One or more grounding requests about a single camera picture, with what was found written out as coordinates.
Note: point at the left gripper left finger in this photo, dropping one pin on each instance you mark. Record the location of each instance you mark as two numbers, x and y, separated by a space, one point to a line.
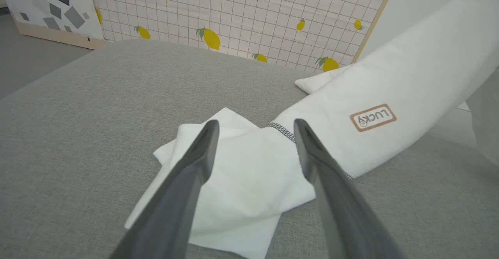
175 204

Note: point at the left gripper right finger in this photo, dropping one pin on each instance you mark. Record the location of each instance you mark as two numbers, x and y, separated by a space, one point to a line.
339 212

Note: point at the lemon print grid panel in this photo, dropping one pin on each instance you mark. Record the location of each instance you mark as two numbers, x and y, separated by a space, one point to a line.
253 13

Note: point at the white garment with LUCKY label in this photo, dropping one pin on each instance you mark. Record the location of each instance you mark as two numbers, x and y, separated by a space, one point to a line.
390 87

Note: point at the white panel with grey shapes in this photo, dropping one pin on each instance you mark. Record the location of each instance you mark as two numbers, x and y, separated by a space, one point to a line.
43 2

